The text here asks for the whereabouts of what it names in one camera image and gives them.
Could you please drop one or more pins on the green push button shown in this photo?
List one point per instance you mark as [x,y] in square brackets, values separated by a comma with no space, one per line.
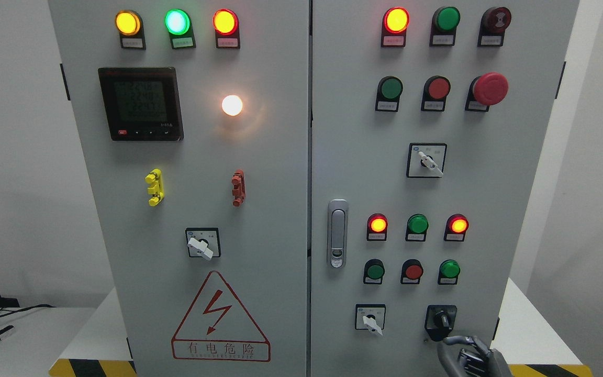
[374,272]
[388,94]

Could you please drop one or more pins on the red electric hazard sticker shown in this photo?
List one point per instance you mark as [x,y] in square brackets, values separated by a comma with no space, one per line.
[217,326]

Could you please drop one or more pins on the red emergency stop button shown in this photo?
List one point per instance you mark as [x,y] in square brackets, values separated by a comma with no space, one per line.
[486,90]

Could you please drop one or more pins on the upper right selector switch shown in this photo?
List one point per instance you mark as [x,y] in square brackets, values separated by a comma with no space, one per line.
[426,160]

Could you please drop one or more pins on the middle right red light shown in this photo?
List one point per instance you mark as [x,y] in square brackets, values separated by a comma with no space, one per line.
[456,228]

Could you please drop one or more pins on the small black white dongle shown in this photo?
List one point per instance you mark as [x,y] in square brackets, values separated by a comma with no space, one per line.
[6,331]

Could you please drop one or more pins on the lower right green light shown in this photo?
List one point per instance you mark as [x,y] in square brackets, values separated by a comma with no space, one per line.
[449,272]

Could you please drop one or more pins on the upper green push button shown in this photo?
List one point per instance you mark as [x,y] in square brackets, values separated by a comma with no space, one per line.
[388,94]

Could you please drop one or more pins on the middle green light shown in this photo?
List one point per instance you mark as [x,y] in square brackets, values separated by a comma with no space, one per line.
[417,228]

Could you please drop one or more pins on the top right red light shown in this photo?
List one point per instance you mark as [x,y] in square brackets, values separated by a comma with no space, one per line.
[394,27]

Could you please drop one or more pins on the lit red indicator light left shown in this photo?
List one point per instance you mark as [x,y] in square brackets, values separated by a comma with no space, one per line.
[227,32]

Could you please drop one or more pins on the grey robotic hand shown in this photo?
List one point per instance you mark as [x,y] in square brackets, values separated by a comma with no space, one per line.
[469,356]

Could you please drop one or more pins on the yellow terminal block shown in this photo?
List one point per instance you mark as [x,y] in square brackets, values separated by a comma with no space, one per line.
[155,187]

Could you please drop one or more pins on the white glowing lamp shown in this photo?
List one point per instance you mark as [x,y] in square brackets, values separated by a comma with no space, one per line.
[232,105]

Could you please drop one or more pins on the grey electrical cabinet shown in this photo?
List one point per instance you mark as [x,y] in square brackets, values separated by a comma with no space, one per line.
[307,73]

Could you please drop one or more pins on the middle left red light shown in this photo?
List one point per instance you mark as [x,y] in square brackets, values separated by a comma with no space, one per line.
[376,228]

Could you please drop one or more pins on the lower green push button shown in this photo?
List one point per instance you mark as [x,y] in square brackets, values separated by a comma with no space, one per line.
[374,272]

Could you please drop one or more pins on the red terminal block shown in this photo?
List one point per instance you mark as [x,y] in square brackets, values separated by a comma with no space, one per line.
[238,189]

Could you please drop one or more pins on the black digital power meter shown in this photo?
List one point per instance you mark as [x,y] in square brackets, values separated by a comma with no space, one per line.
[142,104]

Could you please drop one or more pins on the lower red push button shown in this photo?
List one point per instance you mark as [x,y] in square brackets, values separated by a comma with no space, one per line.
[411,272]

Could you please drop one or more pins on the left white selector switch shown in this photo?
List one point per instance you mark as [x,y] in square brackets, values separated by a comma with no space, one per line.
[203,242]

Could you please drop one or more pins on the upper red push button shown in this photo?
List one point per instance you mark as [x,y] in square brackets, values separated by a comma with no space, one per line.
[435,92]

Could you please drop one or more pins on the lit green indicator light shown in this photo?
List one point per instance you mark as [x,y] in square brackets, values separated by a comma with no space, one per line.
[180,28]

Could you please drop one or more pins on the yellow indicator light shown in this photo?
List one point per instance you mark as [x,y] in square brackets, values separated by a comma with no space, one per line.
[131,30]

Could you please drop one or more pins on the white selector switch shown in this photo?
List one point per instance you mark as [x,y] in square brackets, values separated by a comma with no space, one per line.
[203,242]
[370,317]

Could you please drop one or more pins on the black rotary knob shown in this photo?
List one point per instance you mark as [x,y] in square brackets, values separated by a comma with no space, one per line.
[439,321]

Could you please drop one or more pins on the red push button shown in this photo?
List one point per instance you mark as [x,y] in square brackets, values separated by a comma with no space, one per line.
[435,92]
[411,272]

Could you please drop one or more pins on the top right green light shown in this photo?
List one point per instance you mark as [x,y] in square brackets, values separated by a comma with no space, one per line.
[443,26]

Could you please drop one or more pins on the silver door lock handle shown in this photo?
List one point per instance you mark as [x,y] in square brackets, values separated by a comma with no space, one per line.
[336,245]

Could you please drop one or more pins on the lower white selector switch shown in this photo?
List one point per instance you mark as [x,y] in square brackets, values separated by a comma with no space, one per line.
[370,317]

